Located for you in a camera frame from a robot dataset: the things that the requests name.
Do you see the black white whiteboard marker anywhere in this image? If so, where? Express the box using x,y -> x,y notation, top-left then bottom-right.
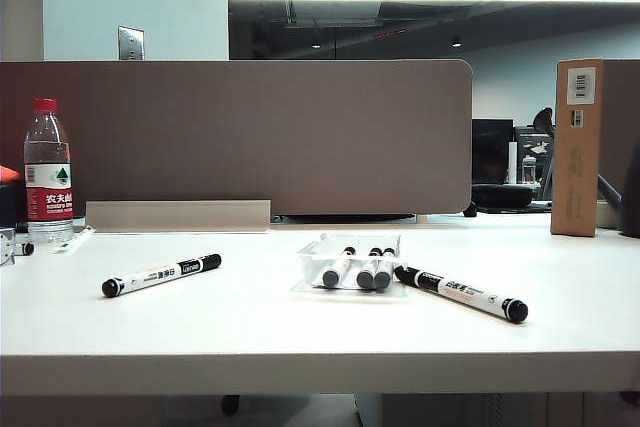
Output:
393,265 -> 530,324
321,245 -> 357,290
374,246 -> 397,291
355,246 -> 382,292
101,253 -> 223,298

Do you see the clear plastic packaging box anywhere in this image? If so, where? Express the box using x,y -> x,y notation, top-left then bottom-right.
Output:
290,232 -> 407,298

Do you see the tall brown cardboard box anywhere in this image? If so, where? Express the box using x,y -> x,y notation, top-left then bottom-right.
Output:
550,57 -> 605,237

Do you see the flat dark stand base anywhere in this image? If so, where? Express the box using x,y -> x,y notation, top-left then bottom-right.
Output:
273,212 -> 417,223

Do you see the black computer monitor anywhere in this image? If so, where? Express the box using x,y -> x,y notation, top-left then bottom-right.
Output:
472,118 -> 515,184

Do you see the black round pouch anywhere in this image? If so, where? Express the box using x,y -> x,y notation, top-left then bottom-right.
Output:
471,182 -> 534,210

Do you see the dark office chair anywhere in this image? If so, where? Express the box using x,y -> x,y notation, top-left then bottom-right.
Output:
531,106 -> 557,189

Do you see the clear strip green print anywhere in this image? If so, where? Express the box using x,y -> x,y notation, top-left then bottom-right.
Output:
52,225 -> 96,255

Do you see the clear water bottle red label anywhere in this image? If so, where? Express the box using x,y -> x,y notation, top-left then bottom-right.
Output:
23,97 -> 75,243

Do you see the dark blue object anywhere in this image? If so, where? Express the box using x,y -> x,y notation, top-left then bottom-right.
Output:
0,181 -> 29,224

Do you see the grey metal device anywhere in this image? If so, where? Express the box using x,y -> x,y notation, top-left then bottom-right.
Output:
0,227 -> 17,268

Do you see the metal wall plate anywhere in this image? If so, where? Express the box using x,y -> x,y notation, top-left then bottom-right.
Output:
117,25 -> 146,61

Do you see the grey handle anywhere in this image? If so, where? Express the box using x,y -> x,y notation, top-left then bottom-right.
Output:
596,172 -> 624,214

